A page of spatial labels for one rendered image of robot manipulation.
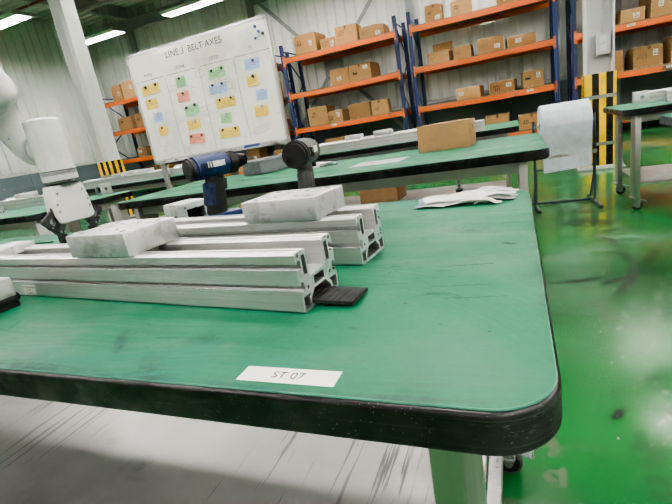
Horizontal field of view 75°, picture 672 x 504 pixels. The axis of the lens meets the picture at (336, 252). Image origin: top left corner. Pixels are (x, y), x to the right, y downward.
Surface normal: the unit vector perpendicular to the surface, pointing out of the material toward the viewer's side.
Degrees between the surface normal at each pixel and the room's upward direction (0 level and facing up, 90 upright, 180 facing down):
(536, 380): 0
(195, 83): 90
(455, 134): 89
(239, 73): 90
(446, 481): 90
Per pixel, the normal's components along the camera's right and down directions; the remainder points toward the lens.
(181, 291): -0.46, 0.32
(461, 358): -0.16, -0.95
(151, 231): 0.88, -0.01
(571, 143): -0.26, 0.52
